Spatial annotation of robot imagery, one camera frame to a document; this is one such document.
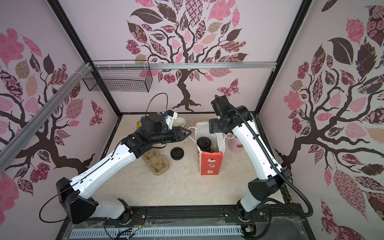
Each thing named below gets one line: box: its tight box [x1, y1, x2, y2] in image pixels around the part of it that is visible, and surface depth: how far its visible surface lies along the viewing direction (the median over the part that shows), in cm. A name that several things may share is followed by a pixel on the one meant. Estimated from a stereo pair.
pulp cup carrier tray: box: [141, 148, 169, 176], surface depth 89 cm
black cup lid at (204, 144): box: [196, 136, 212, 152], surface depth 89 cm
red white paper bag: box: [194, 121, 226, 176], surface depth 79 cm
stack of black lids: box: [170, 147, 184, 161], surface depth 96 cm
